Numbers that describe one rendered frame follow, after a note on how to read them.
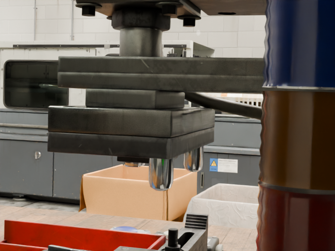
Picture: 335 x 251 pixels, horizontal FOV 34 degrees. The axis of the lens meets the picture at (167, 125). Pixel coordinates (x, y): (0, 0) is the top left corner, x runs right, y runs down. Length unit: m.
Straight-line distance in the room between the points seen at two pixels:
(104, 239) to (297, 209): 0.62
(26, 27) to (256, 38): 3.35
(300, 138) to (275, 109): 0.01
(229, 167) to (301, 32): 4.86
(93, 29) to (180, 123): 7.32
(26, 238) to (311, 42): 0.70
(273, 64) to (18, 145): 5.74
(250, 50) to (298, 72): 6.76
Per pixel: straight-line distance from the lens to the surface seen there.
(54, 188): 5.75
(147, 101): 0.43
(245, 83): 0.42
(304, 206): 0.20
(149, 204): 2.79
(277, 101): 0.20
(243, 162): 5.01
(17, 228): 0.85
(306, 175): 0.19
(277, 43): 0.20
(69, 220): 1.12
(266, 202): 0.20
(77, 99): 5.58
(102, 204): 2.89
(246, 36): 6.98
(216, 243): 0.87
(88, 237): 0.80
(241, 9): 0.50
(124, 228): 0.89
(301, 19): 0.19
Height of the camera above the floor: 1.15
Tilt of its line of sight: 3 degrees down
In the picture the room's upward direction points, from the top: 2 degrees clockwise
